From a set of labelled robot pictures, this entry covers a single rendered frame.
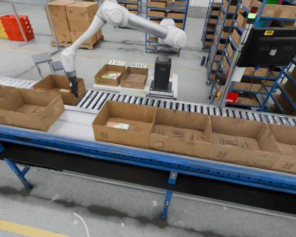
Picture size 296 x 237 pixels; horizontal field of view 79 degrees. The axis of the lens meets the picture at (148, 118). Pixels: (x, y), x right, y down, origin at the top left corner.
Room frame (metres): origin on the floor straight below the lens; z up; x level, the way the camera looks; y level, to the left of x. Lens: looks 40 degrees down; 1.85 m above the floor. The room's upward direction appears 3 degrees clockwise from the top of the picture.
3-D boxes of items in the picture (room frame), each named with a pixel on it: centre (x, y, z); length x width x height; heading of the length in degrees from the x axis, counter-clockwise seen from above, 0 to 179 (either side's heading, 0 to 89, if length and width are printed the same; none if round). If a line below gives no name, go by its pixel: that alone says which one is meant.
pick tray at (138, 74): (2.05, 0.18, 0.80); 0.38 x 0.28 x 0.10; 174
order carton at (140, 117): (0.99, 0.15, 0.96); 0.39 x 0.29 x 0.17; 81
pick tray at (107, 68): (2.08, 0.49, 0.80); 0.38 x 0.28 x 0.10; 172
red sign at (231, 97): (1.60, -0.82, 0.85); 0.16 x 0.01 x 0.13; 81
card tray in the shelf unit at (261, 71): (2.17, -1.21, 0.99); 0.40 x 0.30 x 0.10; 168
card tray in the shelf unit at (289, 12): (2.17, -1.20, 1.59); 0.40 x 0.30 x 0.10; 172
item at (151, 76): (2.09, 0.15, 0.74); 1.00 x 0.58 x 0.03; 84
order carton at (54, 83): (1.62, 0.93, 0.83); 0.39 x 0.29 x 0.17; 81
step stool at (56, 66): (3.46, 2.06, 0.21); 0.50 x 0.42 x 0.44; 127
